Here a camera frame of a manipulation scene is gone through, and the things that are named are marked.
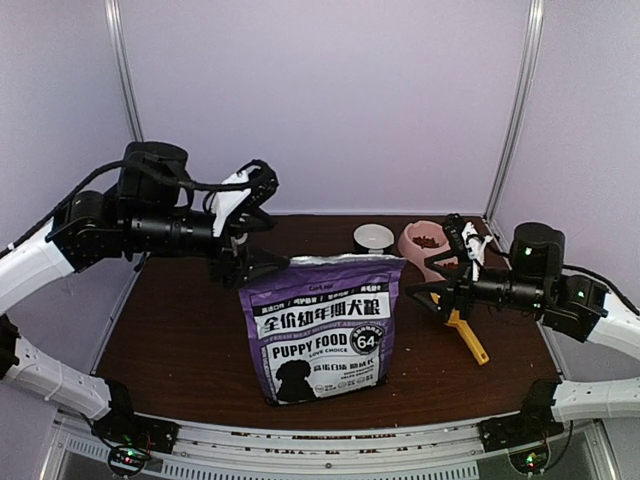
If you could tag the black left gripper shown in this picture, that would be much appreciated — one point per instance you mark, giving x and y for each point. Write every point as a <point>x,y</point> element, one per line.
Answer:
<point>235,271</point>

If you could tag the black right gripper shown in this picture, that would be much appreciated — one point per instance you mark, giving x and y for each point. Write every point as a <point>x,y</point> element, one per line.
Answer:
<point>461,284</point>

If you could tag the yellow plastic scoop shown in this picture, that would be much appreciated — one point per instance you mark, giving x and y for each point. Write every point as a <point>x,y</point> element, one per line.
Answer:
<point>466,333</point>

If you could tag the purple pet food bag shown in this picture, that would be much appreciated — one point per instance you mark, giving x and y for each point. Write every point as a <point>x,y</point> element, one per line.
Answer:
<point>324,327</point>

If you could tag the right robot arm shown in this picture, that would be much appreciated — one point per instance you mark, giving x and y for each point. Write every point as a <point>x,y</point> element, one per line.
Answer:
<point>571,300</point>

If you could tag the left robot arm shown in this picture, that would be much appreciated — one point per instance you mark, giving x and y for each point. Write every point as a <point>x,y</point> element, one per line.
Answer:
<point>155,208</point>

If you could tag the brown pet food kibble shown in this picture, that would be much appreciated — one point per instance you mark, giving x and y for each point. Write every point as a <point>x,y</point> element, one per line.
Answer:
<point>430,245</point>

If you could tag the pink double pet feeder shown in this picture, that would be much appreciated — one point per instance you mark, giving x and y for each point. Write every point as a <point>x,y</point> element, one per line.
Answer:
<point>413,254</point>

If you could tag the black and white ceramic bowl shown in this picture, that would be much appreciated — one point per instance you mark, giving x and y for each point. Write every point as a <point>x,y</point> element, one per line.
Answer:
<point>373,239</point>

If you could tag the right circuit board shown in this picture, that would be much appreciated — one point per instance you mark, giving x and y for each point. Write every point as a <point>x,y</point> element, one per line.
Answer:
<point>530,460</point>

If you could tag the circuit board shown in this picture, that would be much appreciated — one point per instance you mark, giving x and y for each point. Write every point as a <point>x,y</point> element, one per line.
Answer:
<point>126,461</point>
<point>530,460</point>

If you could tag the left circuit board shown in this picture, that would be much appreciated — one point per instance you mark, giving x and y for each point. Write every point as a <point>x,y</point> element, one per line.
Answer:
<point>126,461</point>

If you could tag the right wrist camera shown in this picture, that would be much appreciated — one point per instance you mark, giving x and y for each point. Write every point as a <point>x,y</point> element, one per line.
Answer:
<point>466,243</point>

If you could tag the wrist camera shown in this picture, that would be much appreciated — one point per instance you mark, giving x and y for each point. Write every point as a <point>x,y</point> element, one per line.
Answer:
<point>251,186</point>
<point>466,243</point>

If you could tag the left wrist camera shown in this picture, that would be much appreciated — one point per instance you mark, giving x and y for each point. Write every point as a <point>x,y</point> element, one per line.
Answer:
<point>251,186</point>

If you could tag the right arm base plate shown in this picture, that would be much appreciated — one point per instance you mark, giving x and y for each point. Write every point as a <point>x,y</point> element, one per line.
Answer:
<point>518,429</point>

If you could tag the front aluminium rail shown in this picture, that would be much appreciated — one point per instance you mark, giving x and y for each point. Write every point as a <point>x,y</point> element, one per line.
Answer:
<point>451,450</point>

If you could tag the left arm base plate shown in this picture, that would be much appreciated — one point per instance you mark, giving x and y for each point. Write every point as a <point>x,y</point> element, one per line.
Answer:
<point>145,433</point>

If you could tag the left aluminium corner post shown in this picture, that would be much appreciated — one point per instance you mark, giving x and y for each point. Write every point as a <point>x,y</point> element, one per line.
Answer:
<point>118,42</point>

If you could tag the aluminium corner post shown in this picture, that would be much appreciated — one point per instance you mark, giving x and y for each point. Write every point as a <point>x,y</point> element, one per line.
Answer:
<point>528,64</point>
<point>118,42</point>

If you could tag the right aluminium corner post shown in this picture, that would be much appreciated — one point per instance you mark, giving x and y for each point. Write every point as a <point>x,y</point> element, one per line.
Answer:
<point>528,64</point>

